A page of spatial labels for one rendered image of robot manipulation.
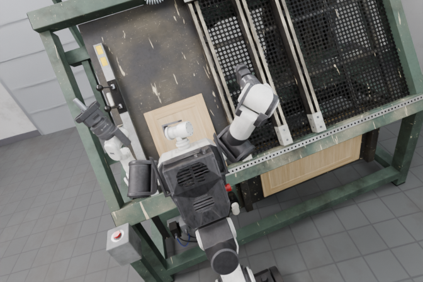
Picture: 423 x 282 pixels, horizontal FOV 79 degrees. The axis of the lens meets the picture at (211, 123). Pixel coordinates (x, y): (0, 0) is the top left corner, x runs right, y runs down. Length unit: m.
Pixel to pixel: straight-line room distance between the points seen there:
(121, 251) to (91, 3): 1.34
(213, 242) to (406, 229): 1.72
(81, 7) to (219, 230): 1.36
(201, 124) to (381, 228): 1.62
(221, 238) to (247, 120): 0.50
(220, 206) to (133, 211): 0.74
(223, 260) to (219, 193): 0.26
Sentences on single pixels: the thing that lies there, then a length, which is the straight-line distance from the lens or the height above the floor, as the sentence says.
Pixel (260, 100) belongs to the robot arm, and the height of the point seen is 1.56.
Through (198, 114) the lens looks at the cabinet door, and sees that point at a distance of 1.58.
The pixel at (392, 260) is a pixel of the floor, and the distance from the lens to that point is 2.36.
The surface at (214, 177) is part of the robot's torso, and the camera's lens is 0.97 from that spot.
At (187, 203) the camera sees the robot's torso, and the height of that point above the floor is 1.27.
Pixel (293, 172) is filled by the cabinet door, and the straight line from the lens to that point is 2.21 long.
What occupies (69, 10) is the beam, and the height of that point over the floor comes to 1.92.
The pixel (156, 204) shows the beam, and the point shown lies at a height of 0.86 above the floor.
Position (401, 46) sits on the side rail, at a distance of 2.18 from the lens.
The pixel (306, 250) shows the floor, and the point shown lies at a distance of 2.29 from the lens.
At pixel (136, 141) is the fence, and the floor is 1.20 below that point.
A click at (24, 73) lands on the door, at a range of 4.92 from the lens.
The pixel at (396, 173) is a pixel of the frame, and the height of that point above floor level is 0.18.
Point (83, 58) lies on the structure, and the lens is 1.76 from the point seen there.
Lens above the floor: 2.03
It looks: 34 degrees down
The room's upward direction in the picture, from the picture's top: 16 degrees counter-clockwise
